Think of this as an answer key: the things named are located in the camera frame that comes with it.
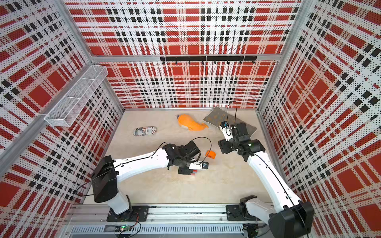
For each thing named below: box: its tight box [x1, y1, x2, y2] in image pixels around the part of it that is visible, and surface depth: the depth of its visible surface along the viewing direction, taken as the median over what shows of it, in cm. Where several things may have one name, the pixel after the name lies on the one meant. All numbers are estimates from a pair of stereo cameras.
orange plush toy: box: [177, 114, 209, 132], surface depth 109 cm
